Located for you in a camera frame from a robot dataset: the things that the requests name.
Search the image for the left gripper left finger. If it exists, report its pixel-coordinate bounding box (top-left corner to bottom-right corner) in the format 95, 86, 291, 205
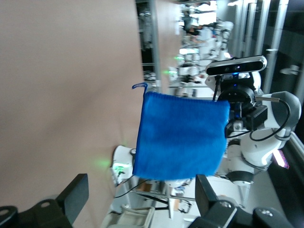
57, 173, 90, 224

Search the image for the grey metal pillar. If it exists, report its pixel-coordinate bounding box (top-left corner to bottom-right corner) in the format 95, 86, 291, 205
261, 0, 289, 86

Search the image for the aluminium frame post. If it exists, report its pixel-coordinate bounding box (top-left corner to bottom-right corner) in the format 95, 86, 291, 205
149, 0, 163, 95

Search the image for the blue microfibre towel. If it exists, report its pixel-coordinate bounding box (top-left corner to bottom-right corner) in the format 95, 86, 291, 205
132, 82, 231, 179

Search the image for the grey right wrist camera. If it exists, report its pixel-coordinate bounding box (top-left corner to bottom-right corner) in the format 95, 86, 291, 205
205, 56, 267, 78

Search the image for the grey plastic crate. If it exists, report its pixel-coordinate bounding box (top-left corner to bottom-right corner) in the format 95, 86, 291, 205
102, 205, 155, 228

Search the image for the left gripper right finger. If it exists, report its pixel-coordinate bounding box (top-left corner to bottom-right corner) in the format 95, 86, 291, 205
194, 174, 219, 216

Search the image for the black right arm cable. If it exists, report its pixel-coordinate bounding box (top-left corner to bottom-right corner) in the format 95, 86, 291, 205
249, 95, 292, 142

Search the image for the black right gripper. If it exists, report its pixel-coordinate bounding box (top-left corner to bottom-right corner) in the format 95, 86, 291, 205
218, 84, 269, 139

